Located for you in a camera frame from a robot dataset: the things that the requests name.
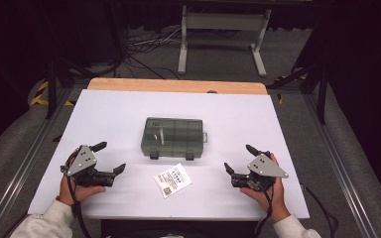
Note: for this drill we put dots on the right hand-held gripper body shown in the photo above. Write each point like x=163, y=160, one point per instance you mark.
x=265, y=167

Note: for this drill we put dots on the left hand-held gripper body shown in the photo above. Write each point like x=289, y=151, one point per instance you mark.
x=83, y=162

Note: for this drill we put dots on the white printed paper packet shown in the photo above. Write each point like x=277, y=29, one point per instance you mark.
x=172, y=180

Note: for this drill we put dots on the grey transparent plastic storage box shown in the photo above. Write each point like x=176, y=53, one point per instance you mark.
x=173, y=137

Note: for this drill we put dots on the person's right hand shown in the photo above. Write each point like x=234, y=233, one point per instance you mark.
x=278, y=198

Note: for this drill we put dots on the person's left hand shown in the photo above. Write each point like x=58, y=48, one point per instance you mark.
x=66, y=195

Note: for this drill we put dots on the white table sheet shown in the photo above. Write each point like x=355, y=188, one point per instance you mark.
x=211, y=185

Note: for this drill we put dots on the yellow black floor tape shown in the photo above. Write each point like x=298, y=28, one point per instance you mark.
x=41, y=100

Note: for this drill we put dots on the black metal stand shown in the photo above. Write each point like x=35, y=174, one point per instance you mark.
x=51, y=89
x=322, y=92

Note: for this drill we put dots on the grey metal stand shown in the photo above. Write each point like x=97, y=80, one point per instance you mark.
x=223, y=21

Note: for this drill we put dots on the aluminium floor rail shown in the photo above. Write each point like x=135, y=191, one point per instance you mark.
x=340, y=165
x=26, y=165

